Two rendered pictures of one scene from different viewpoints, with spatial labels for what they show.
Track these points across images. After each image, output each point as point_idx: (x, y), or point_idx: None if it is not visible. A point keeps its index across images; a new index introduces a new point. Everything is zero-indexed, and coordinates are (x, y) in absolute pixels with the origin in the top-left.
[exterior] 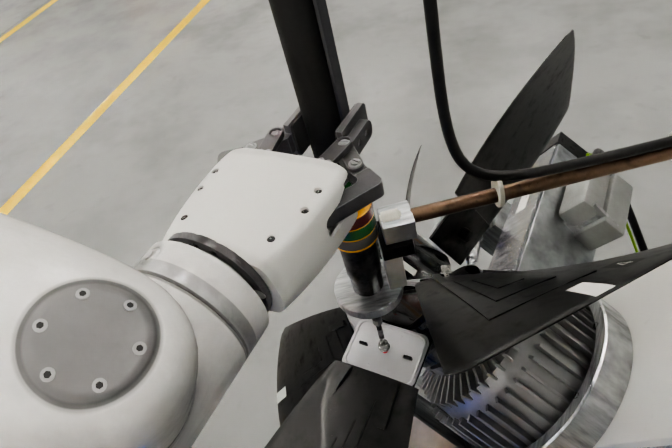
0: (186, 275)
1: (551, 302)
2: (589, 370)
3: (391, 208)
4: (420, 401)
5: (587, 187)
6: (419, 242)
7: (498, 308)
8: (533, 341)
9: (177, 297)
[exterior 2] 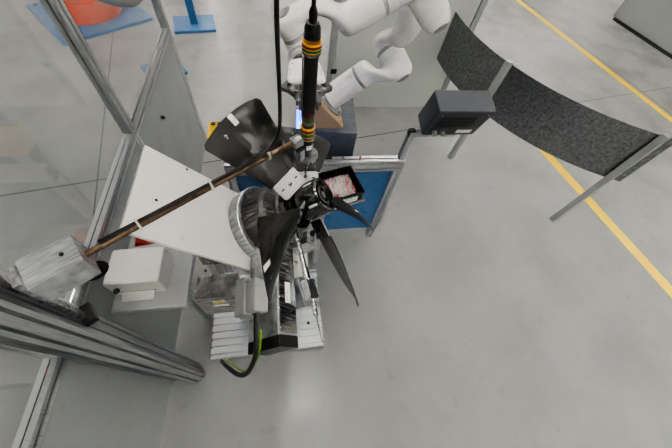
0: (298, 47)
1: (241, 116)
2: (241, 202)
3: (298, 140)
4: None
5: (254, 287)
6: (307, 196)
7: (255, 119)
8: (260, 198)
9: (296, 45)
